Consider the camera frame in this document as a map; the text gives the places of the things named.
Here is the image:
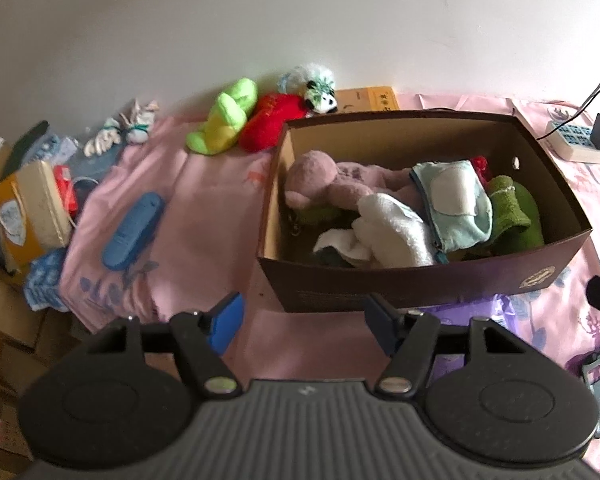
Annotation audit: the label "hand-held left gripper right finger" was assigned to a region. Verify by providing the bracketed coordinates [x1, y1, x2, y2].
[362, 292, 527, 397]

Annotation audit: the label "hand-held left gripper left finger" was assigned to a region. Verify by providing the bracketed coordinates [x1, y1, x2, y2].
[87, 291, 246, 401]

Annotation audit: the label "brown cardboard box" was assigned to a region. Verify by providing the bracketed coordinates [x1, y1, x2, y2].
[256, 109, 595, 313]

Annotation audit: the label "white towel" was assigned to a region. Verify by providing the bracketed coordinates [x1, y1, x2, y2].
[312, 192, 436, 268]

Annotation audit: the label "green towel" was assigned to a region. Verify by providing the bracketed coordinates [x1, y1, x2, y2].
[485, 175, 533, 236]

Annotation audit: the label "light blue pouch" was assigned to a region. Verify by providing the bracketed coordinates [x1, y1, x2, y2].
[410, 159, 495, 265]

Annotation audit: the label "pink plush toy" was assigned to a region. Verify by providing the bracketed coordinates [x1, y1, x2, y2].
[284, 150, 423, 211]

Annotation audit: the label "pink printed bedsheet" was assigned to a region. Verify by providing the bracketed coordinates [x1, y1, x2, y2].
[57, 91, 600, 480]

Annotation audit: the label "blue oblong case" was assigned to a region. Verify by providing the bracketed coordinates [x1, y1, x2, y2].
[102, 191, 166, 268]

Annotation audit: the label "white power strip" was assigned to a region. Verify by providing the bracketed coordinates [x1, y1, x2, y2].
[546, 119, 600, 165]

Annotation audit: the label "blue patterned cloth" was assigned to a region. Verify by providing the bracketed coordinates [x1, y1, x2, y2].
[24, 247, 68, 311]

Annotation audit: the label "green and yellow plush toy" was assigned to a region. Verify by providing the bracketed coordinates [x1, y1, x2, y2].
[186, 77, 259, 155]

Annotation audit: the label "blue-grey denim cloth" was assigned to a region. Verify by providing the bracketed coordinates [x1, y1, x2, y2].
[67, 152, 123, 183]

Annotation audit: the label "red plush toy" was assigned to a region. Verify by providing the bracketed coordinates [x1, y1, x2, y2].
[238, 92, 311, 153]

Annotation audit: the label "small white doll toys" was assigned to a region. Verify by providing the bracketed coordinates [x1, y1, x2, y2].
[120, 99, 160, 145]

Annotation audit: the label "stack of cardboard boxes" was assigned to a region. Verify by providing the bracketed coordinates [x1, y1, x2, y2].
[0, 270, 81, 480]

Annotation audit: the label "white glove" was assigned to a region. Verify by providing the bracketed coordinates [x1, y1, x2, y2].
[83, 117, 126, 158]

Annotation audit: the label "yellow flat box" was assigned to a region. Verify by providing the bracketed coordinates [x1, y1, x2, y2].
[334, 86, 400, 113]

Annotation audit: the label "yellow paper bag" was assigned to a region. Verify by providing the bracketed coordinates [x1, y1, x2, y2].
[0, 160, 73, 266]

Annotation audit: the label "panda plush toy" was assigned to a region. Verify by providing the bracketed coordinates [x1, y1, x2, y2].
[302, 79, 339, 115]

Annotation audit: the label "light blue patterned packet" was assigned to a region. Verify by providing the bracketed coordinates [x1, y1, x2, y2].
[32, 132, 78, 166]

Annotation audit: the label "white and blue fluffy toy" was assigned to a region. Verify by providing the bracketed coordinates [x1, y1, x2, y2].
[279, 63, 336, 93]

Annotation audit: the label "dark green insole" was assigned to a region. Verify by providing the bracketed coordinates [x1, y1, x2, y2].
[0, 120, 50, 178]

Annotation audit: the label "white cable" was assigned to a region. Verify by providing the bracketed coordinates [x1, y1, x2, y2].
[67, 176, 98, 221]

